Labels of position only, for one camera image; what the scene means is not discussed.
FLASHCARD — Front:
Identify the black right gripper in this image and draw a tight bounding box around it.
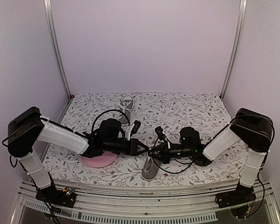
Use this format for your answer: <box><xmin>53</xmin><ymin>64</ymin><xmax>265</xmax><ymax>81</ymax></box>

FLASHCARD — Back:
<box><xmin>146</xmin><ymin>141</ymin><xmax>193</xmax><ymax>165</ymax></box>

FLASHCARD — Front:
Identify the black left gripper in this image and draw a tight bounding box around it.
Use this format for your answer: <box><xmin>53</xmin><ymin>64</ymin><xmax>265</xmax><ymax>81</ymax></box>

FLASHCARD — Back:
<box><xmin>104</xmin><ymin>139</ymin><xmax>150</xmax><ymax>157</ymax></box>

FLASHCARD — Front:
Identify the grey sneaker with red sole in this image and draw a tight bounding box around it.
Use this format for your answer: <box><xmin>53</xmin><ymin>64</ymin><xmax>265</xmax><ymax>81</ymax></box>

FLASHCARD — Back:
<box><xmin>119</xmin><ymin>96</ymin><xmax>134</xmax><ymax>125</ymax></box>

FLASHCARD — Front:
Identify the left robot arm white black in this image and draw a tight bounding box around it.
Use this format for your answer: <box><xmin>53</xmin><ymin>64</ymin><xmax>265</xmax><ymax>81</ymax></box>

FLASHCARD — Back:
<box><xmin>2</xmin><ymin>106</ymin><xmax>149</xmax><ymax>208</ymax></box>

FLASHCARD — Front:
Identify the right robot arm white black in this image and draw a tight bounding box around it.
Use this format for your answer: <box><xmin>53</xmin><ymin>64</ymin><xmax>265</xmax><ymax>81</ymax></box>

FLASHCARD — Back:
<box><xmin>148</xmin><ymin>108</ymin><xmax>275</xmax><ymax>208</ymax></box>

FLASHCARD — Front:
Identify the pink plastic plate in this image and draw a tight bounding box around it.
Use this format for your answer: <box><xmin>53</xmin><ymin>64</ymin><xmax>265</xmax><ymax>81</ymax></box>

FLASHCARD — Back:
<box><xmin>81</xmin><ymin>154</ymin><xmax>117</xmax><ymax>168</ymax></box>

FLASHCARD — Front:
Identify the floral patterned table mat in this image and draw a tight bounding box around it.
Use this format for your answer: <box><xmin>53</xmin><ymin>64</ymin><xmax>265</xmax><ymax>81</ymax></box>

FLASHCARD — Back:
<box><xmin>43</xmin><ymin>93</ymin><xmax>246</xmax><ymax>188</ymax></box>

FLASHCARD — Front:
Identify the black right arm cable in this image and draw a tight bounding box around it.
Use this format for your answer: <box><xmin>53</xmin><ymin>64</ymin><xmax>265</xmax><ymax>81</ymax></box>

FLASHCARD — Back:
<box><xmin>152</xmin><ymin>135</ymin><xmax>201</xmax><ymax>175</ymax></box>

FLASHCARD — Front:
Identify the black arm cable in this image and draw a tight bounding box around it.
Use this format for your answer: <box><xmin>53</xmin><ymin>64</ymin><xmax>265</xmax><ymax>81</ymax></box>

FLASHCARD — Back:
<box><xmin>152</xmin><ymin>135</ymin><xmax>201</xmax><ymax>175</ymax></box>
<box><xmin>91</xmin><ymin>109</ymin><xmax>130</xmax><ymax>136</ymax></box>

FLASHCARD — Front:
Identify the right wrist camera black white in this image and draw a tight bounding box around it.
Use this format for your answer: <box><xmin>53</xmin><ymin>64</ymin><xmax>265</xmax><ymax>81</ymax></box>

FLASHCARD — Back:
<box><xmin>154</xmin><ymin>126</ymin><xmax>170</xmax><ymax>149</ymax></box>

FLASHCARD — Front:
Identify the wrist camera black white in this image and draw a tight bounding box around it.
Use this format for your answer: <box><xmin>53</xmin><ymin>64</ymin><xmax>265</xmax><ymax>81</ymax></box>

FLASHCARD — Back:
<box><xmin>154</xmin><ymin>126</ymin><xmax>170</xmax><ymax>149</ymax></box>
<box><xmin>127</xmin><ymin>120</ymin><xmax>141</xmax><ymax>140</ymax></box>

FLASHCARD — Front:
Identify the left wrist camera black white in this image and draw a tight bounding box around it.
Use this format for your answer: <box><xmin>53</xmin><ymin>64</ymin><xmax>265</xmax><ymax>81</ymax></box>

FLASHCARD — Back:
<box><xmin>127</xmin><ymin>120</ymin><xmax>141</xmax><ymax>140</ymax></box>

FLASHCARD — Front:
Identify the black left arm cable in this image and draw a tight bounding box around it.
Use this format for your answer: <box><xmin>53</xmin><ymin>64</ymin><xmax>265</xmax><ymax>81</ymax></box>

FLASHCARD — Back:
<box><xmin>91</xmin><ymin>109</ymin><xmax>130</xmax><ymax>136</ymax></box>

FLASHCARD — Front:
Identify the aluminium front rail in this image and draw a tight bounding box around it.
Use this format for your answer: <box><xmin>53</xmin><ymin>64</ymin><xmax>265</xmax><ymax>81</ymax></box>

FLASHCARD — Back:
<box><xmin>11</xmin><ymin>180</ymin><xmax>280</xmax><ymax>224</ymax></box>

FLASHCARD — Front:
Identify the left aluminium frame post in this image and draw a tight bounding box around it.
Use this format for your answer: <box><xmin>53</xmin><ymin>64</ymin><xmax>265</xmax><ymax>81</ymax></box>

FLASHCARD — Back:
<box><xmin>43</xmin><ymin>0</ymin><xmax>72</xmax><ymax>100</ymax></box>

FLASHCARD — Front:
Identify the aluminium frame post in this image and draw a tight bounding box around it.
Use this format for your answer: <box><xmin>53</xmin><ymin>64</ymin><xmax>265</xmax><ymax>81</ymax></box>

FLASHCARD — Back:
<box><xmin>220</xmin><ymin>0</ymin><xmax>247</xmax><ymax>101</ymax></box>
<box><xmin>43</xmin><ymin>0</ymin><xmax>72</xmax><ymax>100</ymax></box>

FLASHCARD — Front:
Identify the right aluminium frame post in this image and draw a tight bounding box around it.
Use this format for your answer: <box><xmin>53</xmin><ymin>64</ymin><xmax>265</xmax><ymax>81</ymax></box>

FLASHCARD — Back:
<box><xmin>220</xmin><ymin>0</ymin><xmax>247</xmax><ymax>101</ymax></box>

